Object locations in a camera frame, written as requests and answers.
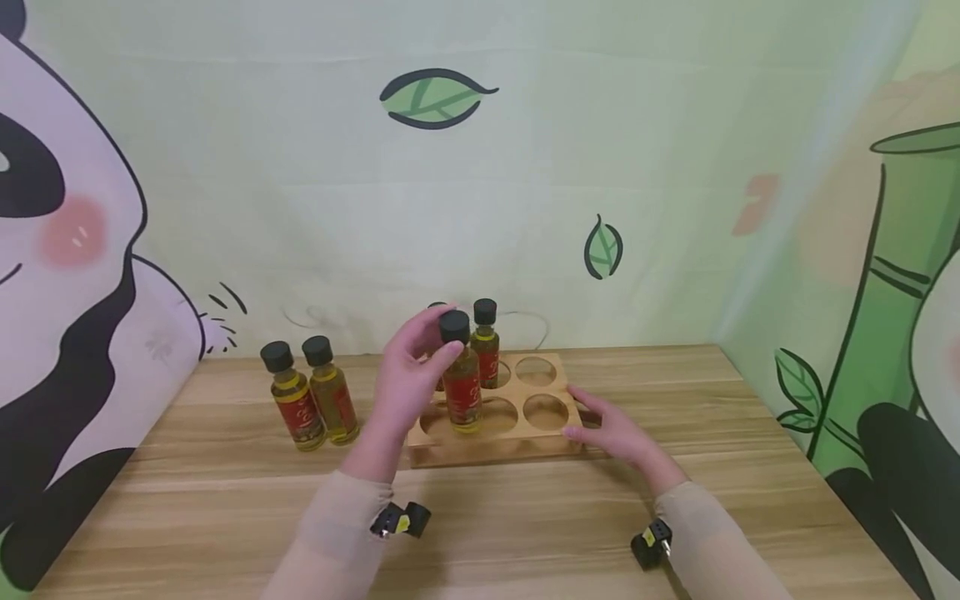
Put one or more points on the person's left hand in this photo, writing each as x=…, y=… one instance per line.
x=403, y=379

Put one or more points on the person's right hand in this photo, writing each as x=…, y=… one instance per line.
x=621, y=433

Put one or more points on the person's left index finger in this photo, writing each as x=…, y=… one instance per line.
x=420, y=323

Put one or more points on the person's right index finger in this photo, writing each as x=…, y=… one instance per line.
x=589, y=400

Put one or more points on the person's right thumb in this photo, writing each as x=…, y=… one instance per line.
x=583, y=434

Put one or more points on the person's left thumb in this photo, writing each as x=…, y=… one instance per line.
x=442, y=362

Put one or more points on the oil bottle with red label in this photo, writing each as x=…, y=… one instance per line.
x=439, y=384
x=298, y=408
x=487, y=350
x=463, y=392
x=334, y=400

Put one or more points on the wooden bottle rack with holes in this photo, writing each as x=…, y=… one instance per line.
x=495, y=451

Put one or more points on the person's right forearm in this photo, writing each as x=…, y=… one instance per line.
x=712, y=537

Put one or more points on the person's left forearm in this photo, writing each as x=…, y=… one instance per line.
x=337, y=533

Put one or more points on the black wrist band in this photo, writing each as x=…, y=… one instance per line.
x=417, y=519
x=647, y=550

